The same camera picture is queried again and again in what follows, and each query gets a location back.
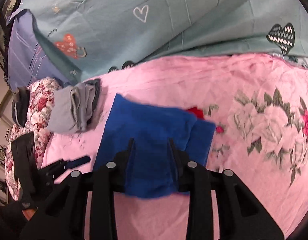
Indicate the floral red white quilt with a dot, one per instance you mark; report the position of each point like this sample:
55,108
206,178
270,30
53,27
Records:
41,105

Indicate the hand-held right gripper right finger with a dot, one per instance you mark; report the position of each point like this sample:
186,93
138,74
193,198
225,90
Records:
174,160

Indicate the blue and red pants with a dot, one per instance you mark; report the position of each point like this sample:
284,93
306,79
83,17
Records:
149,130

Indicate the person's left forearm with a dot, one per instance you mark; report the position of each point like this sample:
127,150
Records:
11,222

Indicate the dark folded garment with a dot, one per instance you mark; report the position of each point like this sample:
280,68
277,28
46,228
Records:
21,107

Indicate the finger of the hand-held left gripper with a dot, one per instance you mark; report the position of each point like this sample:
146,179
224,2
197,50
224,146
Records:
78,161

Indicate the pink floral bed sheet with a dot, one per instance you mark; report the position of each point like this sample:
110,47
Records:
169,80

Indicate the folded grey pants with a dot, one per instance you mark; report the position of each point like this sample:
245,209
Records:
63,110

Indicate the teal heart print quilt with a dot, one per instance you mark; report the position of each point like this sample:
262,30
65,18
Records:
118,30

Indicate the purple-blue pillow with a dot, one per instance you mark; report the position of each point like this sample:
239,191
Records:
21,50

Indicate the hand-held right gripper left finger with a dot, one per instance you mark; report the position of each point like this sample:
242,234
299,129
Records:
129,160

